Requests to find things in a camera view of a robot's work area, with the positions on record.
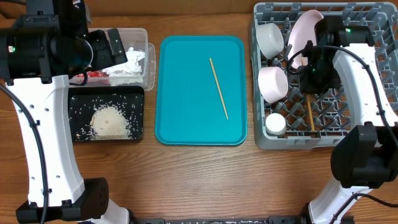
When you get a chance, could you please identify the white tissue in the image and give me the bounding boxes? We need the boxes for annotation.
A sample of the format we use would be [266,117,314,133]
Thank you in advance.
[102,47,145,86]

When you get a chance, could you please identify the red foil snack wrapper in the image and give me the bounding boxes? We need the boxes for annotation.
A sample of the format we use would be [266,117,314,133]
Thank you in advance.
[86,71,109,86]

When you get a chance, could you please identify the pink round plate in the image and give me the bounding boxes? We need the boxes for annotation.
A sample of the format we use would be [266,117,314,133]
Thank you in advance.
[287,10,323,59]

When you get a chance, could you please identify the pink bowl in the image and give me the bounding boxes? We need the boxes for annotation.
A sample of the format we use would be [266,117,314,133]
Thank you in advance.
[258,67,289,103]

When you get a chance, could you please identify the grey-green bowl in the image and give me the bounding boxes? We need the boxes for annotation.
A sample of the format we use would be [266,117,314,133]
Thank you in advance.
[256,23,284,59]

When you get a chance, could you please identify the pale green cup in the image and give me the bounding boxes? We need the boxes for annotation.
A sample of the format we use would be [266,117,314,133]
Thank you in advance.
[265,113,287,136]

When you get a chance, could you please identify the cooked rice pile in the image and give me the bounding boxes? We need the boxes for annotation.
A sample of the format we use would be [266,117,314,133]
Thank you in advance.
[74,95,139,141]

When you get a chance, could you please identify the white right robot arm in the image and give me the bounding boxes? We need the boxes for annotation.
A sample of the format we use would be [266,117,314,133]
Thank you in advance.
[289,26,397,223]

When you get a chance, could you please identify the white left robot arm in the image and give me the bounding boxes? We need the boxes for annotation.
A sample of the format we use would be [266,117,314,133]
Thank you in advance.
[1,0,136,223]

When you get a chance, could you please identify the clear plastic bin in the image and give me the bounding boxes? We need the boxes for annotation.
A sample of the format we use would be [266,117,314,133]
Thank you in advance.
[87,28,156,91]

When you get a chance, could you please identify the grey dish rack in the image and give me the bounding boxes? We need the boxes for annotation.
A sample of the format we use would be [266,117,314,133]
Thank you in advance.
[249,2,397,150]

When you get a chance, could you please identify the black tray bin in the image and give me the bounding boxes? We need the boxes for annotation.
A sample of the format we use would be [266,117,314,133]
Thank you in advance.
[67,85,146,143]

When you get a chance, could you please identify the teal plastic tray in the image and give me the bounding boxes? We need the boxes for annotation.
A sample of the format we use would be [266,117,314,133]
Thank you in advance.
[155,35,248,146]

